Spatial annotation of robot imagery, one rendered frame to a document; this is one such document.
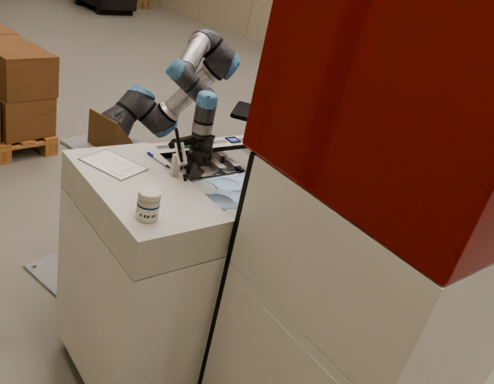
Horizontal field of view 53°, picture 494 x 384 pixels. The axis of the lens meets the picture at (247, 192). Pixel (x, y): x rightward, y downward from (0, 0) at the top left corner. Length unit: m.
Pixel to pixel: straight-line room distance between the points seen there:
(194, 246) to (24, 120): 2.50
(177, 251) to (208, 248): 0.12
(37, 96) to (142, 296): 2.50
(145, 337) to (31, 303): 1.07
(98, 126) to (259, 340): 1.18
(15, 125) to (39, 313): 1.65
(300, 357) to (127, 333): 0.56
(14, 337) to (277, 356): 1.35
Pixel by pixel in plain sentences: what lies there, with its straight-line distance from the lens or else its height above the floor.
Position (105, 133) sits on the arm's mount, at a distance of 2.28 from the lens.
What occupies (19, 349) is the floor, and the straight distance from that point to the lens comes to 2.52.
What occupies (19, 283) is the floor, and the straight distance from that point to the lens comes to 2.85.
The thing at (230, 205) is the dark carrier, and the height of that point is 0.90.
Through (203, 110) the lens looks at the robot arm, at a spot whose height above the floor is 1.22.
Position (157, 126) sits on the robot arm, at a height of 0.94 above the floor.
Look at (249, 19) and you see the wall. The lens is 9.85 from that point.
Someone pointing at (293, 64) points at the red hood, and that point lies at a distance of 1.38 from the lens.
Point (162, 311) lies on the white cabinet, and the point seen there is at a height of 0.66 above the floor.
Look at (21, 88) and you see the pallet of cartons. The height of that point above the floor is 0.55.
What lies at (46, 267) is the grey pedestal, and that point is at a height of 0.01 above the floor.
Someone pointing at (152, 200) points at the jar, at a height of 1.05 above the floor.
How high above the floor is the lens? 1.81
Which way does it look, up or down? 27 degrees down
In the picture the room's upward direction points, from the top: 13 degrees clockwise
